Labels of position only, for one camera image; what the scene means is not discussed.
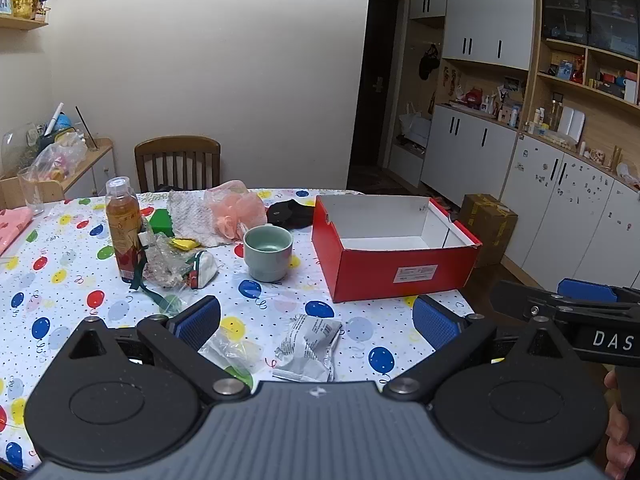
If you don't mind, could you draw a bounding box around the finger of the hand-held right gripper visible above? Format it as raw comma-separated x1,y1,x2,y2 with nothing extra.
557,278,640,306
490,280,577,322

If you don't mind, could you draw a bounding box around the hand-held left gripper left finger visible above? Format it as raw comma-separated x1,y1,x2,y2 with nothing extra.
65,294,252,405

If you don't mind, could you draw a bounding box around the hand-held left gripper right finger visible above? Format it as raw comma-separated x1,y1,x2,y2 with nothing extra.
382,294,583,406

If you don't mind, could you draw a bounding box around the red shoe box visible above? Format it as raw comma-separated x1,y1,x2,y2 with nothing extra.
311,195,482,304

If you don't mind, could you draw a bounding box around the grey white towel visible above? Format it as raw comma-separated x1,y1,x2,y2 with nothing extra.
166,190,246,247

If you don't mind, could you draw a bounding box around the green sponge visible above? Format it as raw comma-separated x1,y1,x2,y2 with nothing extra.
149,208,174,237

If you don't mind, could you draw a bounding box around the pink bath pouf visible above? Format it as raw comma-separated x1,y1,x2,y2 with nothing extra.
202,180,268,241

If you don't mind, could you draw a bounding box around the black soft cap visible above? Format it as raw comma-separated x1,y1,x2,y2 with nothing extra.
266,199,317,231

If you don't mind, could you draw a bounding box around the person's right hand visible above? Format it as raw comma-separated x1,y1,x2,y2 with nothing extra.
604,370,639,480

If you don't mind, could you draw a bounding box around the clear plastic bag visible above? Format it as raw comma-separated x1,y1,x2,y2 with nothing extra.
197,317,261,392

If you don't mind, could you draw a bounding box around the crumpled clear plastic wrap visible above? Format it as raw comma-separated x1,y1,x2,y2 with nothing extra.
142,232,197,288

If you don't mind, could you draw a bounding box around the cardboard box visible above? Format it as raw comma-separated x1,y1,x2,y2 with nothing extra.
459,193,518,268

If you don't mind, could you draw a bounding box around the pale green cup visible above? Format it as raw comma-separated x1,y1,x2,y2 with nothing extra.
243,225,294,283

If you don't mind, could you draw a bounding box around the crumpled silver packet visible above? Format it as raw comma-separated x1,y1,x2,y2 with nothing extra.
272,314,343,383

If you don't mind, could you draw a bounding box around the tea bottle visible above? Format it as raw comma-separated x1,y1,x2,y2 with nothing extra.
105,176,142,283

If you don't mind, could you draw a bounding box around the wooden chair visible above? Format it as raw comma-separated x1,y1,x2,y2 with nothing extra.
134,136,222,194

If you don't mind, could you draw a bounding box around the white wood-topped side cabinet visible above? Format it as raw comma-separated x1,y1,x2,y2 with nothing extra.
0,138,118,209

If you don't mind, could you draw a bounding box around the white shopping bag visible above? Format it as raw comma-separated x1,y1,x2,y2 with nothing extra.
398,102,432,146

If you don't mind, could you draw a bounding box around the pink cloth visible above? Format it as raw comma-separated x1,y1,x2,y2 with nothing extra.
0,207,35,256

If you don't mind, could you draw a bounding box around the drinking glass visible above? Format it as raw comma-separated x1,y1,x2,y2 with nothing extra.
17,166,47,217

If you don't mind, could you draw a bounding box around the plastic bag of items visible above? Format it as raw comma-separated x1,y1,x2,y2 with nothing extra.
30,132,88,183

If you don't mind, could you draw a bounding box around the dark door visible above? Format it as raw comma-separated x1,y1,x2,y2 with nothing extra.
350,0,401,168

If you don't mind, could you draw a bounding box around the black hanging bag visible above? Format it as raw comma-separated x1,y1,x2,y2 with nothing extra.
419,44,441,81

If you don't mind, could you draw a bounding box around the white and wood wall cabinet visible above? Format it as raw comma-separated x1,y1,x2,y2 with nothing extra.
390,0,640,306

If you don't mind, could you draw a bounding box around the wooden wall shelf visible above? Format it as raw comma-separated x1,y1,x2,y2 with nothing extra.
0,12,49,31

